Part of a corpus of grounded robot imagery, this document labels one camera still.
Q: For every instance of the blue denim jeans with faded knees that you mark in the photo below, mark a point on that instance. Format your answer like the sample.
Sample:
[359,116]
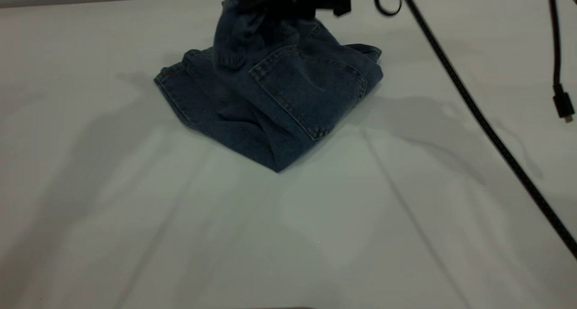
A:
[293,97]

